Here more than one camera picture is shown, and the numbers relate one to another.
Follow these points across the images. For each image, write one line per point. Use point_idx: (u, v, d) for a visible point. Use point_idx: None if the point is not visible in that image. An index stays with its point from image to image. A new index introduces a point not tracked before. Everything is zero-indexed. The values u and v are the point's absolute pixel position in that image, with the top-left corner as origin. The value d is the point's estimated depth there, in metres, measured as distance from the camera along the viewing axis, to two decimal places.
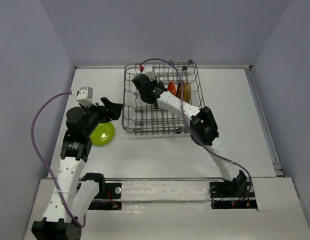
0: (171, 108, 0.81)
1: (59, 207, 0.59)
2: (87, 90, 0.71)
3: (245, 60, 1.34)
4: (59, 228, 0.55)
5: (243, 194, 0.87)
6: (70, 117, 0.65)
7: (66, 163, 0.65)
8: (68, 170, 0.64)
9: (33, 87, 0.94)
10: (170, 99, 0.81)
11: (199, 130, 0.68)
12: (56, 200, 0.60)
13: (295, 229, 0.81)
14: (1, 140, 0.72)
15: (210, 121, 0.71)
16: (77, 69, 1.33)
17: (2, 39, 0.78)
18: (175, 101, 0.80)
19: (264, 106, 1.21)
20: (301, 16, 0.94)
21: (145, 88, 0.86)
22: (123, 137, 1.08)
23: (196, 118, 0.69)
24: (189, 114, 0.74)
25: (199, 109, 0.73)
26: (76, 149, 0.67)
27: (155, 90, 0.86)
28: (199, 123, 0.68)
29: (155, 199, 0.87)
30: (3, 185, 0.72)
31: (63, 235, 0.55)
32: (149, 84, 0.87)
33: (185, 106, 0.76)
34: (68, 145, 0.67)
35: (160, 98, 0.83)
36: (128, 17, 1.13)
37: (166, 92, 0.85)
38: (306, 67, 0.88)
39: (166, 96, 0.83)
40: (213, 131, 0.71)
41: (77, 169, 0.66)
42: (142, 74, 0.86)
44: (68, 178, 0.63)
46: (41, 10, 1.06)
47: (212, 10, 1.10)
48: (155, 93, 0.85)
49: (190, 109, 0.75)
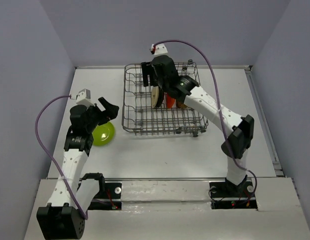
0: (204, 111, 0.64)
1: (63, 193, 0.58)
2: (85, 92, 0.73)
3: (245, 60, 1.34)
4: (64, 211, 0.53)
5: (244, 194, 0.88)
6: (74, 112, 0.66)
7: (70, 154, 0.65)
8: (72, 159, 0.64)
9: (33, 87, 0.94)
10: (204, 99, 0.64)
11: (238, 144, 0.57)
12: (60, 187, 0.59)
13: (295, 229, 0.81)
14: (1, 139, 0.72)
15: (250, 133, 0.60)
16: (77, 69, 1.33)
17: (3, 39, 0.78)
18: (211, 103, 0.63)
19: (264, 106, 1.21)
20: (301, 17, 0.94)
21: (171, 77, 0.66)
22: (123, 137, 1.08)
23: (238, 129, 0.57)
24: (230, 123, 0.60)
25: (241, 118, 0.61)
26: (79, 142, 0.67)
27: (183, 82, 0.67)
28: (241, 136, 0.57)
29: (156, 199, 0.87)
30: (4, 184, 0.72)
31: (69, 218, 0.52)
32: (175, 72, 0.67)
33: (224, 111, 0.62)
34: (71, 139, 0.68)
35: (191, 95, 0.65)
36: (128, 18, 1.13)
37: (197, 87, 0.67)
38: (306, 67, 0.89)
39: (198, 93, 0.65)
40: (248, 143, 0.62)
41: (81, 159, 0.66)
42: (169, 58, 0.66)
44: (72, 167, 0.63)
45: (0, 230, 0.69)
46: (42, 11, 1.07)
47: (212, 10, 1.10)
48: (183, 87, 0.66)
49: (230, 117, 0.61)
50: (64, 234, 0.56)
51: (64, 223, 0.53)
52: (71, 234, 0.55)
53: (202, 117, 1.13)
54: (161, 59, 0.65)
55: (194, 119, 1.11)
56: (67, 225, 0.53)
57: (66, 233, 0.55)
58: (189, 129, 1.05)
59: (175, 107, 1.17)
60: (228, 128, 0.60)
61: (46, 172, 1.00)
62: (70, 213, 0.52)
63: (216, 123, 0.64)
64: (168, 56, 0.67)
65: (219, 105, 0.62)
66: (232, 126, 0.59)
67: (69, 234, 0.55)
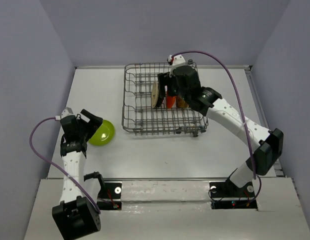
0: (228, 124, 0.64)
1: (73, 189, 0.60)
2: (67, 109, 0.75)
3: (245, 60, 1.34)
4: (79, 203, 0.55)
5: (244, 194, 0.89)
6: (64, 119, 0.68)
7: (69, 156, 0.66)
8: (73, 160, 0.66)
9: (33, 87, 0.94)
10: (228, 112, 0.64)
11: (266, 159, 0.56)
12: (68, 184, 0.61)
13: (295, 229, 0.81)
14: (1, 139, 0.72)
15: (278, 148, 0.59)
16: (77, 69, 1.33)
17: (3, 39, 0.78)
18: (235, 116, 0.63)
19: (264, 106, 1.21)
20: (301, 17, 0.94)
21: (193, 88, 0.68)
22: (123, 137, 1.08)
23: (266, 144, 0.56)
24: (256, 137, 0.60)
25: (268, 132, 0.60)
26: (74, 146, 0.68)
27: (205, 94, 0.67)
28: (269, 151, 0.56)
29: (156, 199, 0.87)
30: (4, 184, 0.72)
31: (86, 208, 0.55)
32: (198, 84, 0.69)
33: (250, 124, 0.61)
34: (66, 145, 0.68)
35: (214, 107, 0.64)
36: (128, 17, 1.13)
37: (220, 99, 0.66)
38: (306, 67, 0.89)
39: (221, 106, 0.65)
40: (275, 158, 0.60)
41: (81, 158, 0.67)
42: (194, 70, 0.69)
44: (75, 167, 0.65)
45: (0, 231, 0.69)
46: (42, 11, 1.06)
47: (212, 10, 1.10)
48: (205, 99, 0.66)
49: (256, 130, 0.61)
50: (83, 229, 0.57)
51: (82, 215, 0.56)
52: (90, 226, 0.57)
53: (202, 117, 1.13)
54: (186, 71, 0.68)
55: (194, 119, 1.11)
56: (85, 216, 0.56)
57: (84, 228, 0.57)
58: (189, 129, 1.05)
59: (175, 107, 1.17)
60: (255, 142, 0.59)
61: (46, 172, 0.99)
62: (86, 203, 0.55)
63: (241, 137, 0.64)
64: (192, 68, 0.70)
65: (244, 119, 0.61)
66: (259, 140, 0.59)
67: (88, 227, 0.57)
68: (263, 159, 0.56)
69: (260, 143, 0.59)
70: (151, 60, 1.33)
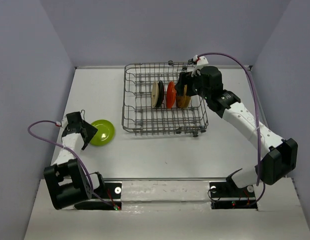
0: (241, 126, 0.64)
1: (67, 155, 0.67)
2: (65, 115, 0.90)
3: (245, 60, 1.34)
4: (70, 163, 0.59)
5: (244, 194, 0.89)
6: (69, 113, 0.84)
7: (69, 136, 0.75)
8: (71, 138, 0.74)
9: (33, 87, 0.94)
10: (243, 115, 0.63)
11: (274, 167, 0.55)
12: (64, 152, 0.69)
13: (295, 229, 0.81)
14: (1, 139, 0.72)
15: (290, 159, 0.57)
16: (78, 69, 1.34)
17: (2, 39, 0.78)
18: (250, 119, 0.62)
19: (264, 106, 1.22)
20: (301, 17, 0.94)
21: (214, 90, 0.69)
22: (123, 136, 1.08)
23: (276, 150, 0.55)
24: (267, 143, 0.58)
25: (281, 140, 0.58)
26: (73, 129, 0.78)
27: (224, 96, 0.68)
28: (278, 159, 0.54)
29: (156, 199, 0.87)
30: (4, 184, 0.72)
31: (76, 168, 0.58)
32: (220, 86, 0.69)
33: (263, 130, 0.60)
34: (66, 130, 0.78)
35: (230, 109, 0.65)
36: (128, 18, 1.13)
37: (238, 102, 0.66)
38: (306, 67, 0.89)
39: (238, 108, 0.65)
40: (288, 169, 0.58)
41: (79, 139, 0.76)
42: (219, 71, 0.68)
44: (72, 142, 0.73)
45: (0, 230, 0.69)
46: (42, 11, 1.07)
47: (212, 10, 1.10)
48: (224, 101, 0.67)
49: (268, 137, 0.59)
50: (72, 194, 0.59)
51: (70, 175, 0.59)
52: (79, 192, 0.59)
53: (202, 117, 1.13)
54: (210, 71, 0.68)
55: (194, 119, 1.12)
56: (74, 177, 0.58)
57: (73, 192, 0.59)
58: (189, 129, 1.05)
59: (175, 107, 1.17)
60: (264, 148, 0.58)
61: None
62: (76, 163, 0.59)
63: (252, 141, 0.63)
64: (217, 69, 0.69)
65: (258, 123, 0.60)
66: (269, 146, 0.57)
67: (78, 192, 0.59)
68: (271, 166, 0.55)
69: (270, 149, 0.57)
70: (151, 60, 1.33)
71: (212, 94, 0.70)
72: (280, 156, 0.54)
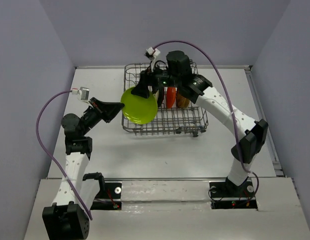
0: (216, 111, 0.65)
1: (68, 193, 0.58)
2: (81, 91, 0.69)
3: (245, 60, 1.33)
4: (69, 209, 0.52)
5: (244, 194, 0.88)
6: (67, 125, 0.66)
7: (73, 156, 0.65)
8: (74, 162, 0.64)
9: (33, 87, 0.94)
10: (217, 100, 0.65)
11: (250, 149, 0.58)
12: (64, 187, 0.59)
13: (295, 229, 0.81)
14: (2, 139, 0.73)
15: (263, 139, 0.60)
16: (77, 69, 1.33)
17: (2, 39, 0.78)
18: (224, 104, 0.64)
19: (264, 106, 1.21)
20: (301, 16, 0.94)
21: (184, 75, 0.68)
22: (123, 137, 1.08)
23: (251, 134, 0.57)
24: (243, 127, 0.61)
25: (254, 123, 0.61)
26: (79, 147, 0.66)
27: (196, 81, 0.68)
28: (253, 141, 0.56)
29: (156, 199, 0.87)
30: (4, 184, 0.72)
31: (75, 216, 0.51)
32: (189, 71, 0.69)
33: (238, 114, 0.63)
34: (72, 144, 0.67)
35: (204, 95, 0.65)
36: (128, 17, 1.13)
37: (210, 87, 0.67)
38: (306, 66, 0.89)
39: (212, 94, 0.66)
40: (259, 147, 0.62)
41: (83, 161, 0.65)
42: (185, 55, 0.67)
44: (75, 169, 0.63)
45: (1, 230, 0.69)
46: (42, 11, 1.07)
47: (212, 10, 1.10)
48: (195, 86, 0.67)
49: (243, 121, 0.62)
50: (70, 234, 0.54)
51: (70, 221, 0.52)
52: (77, 233, 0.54)
53: (202, 117, 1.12)
54: (177, 56, 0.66)
55: (194, 119, 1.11)
56: (74, 224, 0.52)
57: (71, 232, 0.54)
58: (189, 129, 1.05)
59: (175, 107, 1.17)
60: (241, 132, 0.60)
61: (46, 172, 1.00)
62: (75, 210, 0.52)
63: (228, 125, 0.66)
64: (183, 54, 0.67)
65: (232, 108, 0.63)
66: (246, 130, 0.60)
67: (74, 234, 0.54)
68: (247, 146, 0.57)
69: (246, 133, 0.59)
70: None
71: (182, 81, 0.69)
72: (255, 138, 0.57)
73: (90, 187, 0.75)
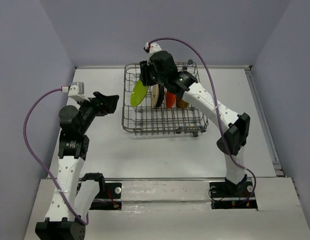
0: (200, 107, 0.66)
1: (61, 207, 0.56)
2: (77, 85, 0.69)
3: (245, 60, 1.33)
4: (63, 226, 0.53)
5: (243, 194, 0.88)
6: (65, 116, 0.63)
7: (66, 162, 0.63)
8: (68, 169, 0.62)
9: (33, 87, 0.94)
10: (202, 96, 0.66)
11: (235, 142, 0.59)
12: (57, 199, 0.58)
13: (295, 229, 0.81)
14: (1, 139, 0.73)
15: (245, 131, 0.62)
16: (77, 69, 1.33)
17: (2, 39, 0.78)
18: (208, 99, 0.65)
19: (264, 106, 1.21)
20: (300, 16, 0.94)
21: (169, 73, 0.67)
22: (123, 136, 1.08)
23: (234, 127, 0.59)
24: (226, 120, 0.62)
25: (237, 116, 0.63)
26: (74, 147, 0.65)
27: (182, 77, 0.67)
28: (236, 134, 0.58)
29: (156, 199, 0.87)
30: (4, 184, 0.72)
31: (68, 233, 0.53)
32: (174, 68, 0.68)
33: (221, 108, 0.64)
34: (66, 144, 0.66)
35: (189, 91, 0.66)
36: (128, 17, 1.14)
37: (195, 83, 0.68)
38: (305, 67, 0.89)
39: (196, 89, 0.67)
40: (243, 139, 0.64)
41: (77, 167, 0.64)
42: (168, 54, 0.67)
44: (68, 177, 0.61)
45: (1, 230, 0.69)
46: (42, 11, 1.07)
47: (212, 10, 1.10)
48: (181, 82, 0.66)
49: (226, 114, 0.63)
50: None
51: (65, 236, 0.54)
52: None
53: (202, 117, 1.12)
54: (160, 55, 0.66)
55: (194, 119, 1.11)
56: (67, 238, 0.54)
57: None
58: (189, 129, 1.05)
59: (175, 107, 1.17)
60: (224, 126, 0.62)
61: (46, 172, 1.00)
62: (68, 226, 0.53)
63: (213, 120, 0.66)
64: (167, 52, 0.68)
65: (216, 102, 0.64)
66: (228, 123, 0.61)
67: None
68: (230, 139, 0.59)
69: (229, 126, 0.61)
70: None
71: (168, 77, 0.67)
72: (238, 131, 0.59)
73: (90, 189, 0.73)
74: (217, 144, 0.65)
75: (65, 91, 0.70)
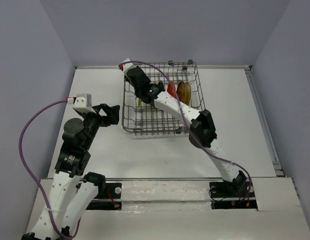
0: (169, 110, 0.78)
1: (47, 226, 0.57)
2: (85, 98, 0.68)
3: (245, 60, 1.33)
4: None
5: (243, 194, 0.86)
6: (69, 129, 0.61)
7: (60, 179, 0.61)
8: (61, 186, 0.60)
9: (33, 87, 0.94)
10: (168, 101, 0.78)
11: (199, 134, 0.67)
12: (45, 217, 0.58)
13: (295, 230, 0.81)
14: (1, 139, 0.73)
15: (209, 124, 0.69)
16: (78, 69, 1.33)
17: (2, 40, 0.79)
18: (174, 103, 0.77)
19: (264, 105, 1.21)
20: (300, 16, 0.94)
21: (142, 86, 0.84)
22: (123, 136, 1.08)
23: (196, 121, 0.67)
24: (189, 116, 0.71)
25: (199, 113, 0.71)
26: (72, 163, 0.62)
27: (152, 89, 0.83)
28: (199, 126, 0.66)
29: (156, 199, 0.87)
30: (3, 184, 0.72)
31: None
32: (146, 82, 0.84)
33: (185, 108, 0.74)
34: (64, 158, 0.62)
35: (158, 98, 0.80)
36: (128, 17, 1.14)
37: (163, 92, 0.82)
38: (305, 66, 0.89)
39: (164, 96, 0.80)
40: (212, 132, 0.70)
41: (71, 185, 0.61)
42: (140, 71, 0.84)
44: (60, 195, 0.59)
45: (0, 231, 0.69)
46: (42, 12, 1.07)
47: (212, 10, 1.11)
48: (152, 93, 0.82)
49: (190, 112, 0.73)
50: None
51: None
52: None
53: None
54: (133, 72, 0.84)
55: None
56: None
57: None
58: None
59: None
60: (188, 122, 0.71)
61: (46, 172, 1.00)
62: None
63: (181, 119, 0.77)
64: (140, 69, 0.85)
65: (180, 104, 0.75)
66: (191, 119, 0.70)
67: None
68: (195, 133, 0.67)
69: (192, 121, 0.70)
70: (151, 60, 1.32)
71: (141, 89, 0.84)
72: (200, 125, 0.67)
73: (85, 196, 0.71)
74: (190, 139, 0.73)
75: (71, 102, 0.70)
